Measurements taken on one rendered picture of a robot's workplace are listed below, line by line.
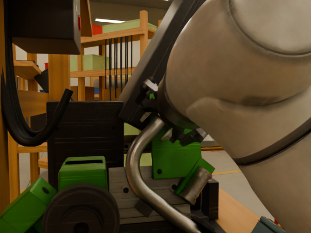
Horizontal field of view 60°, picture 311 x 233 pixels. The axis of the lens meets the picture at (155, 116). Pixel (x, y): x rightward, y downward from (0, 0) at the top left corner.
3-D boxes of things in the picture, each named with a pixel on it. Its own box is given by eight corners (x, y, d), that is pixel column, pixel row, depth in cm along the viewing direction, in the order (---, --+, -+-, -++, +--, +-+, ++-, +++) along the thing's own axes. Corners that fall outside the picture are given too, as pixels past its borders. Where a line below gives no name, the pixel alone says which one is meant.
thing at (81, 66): (143, 202, 326) (142, 1, 312) (27, 175, 445) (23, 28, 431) (165, 189, 373) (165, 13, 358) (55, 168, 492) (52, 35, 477)
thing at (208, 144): (219, 141, 93) (219, 132, 93) (243, 150, 77) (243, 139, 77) (104, 145, 85) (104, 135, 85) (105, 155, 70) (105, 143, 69)
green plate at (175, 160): (191, 176, 68) (185, 96, 73) (203, 176, 60) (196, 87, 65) (147, 178, 66) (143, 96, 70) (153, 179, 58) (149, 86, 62)
